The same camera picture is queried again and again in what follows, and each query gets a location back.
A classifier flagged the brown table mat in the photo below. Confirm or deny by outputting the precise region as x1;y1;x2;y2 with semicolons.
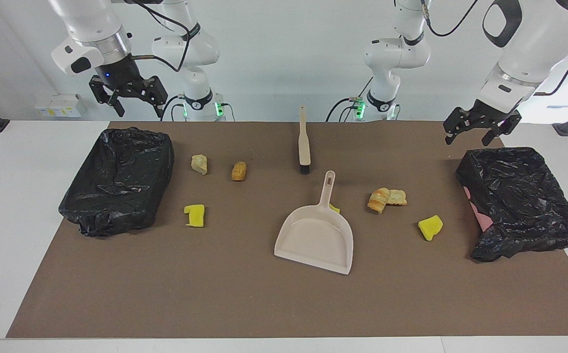
7;122;568;339

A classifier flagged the large yellow green sponge piece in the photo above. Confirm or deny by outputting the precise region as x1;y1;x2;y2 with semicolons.
418;215;444;242

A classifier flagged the beige hand brush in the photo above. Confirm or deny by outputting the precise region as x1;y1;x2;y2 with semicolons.
298;105;312;176

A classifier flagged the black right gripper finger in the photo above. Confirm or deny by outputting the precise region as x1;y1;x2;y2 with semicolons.
142;76;168;119
89;77;125;118

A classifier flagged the black bag lined pink bin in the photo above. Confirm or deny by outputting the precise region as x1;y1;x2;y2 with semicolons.
455;147;568;263

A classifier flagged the notched yellow sponge piece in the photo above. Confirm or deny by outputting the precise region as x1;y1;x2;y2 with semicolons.
184;204;205;228

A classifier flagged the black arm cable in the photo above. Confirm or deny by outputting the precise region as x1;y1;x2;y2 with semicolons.
421;0;568;97
129;0;192;74

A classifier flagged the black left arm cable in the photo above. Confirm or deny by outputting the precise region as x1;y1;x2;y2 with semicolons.
421;0;568;97

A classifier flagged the white box with yellow labels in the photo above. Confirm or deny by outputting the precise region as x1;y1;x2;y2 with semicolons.
35;94;87;118

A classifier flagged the black right base cable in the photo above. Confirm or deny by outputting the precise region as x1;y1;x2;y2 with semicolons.
160;95;187;122

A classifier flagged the black base cable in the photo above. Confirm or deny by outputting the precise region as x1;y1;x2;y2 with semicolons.
160;95;187;122
325;76;375;122

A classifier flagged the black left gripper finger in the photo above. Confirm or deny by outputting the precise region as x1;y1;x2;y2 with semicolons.
482;112;522;146
444;107;475;145

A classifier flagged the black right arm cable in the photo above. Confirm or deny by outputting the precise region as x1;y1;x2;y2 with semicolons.
129;0;192;74

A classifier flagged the golden croissant piece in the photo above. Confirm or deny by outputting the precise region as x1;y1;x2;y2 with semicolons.
367;187;392;214

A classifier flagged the beige plastic dustpan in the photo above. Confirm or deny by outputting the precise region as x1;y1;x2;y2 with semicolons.
274;170;354;275

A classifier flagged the black left base cable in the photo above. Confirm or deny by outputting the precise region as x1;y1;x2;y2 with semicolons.
325;76;375;122

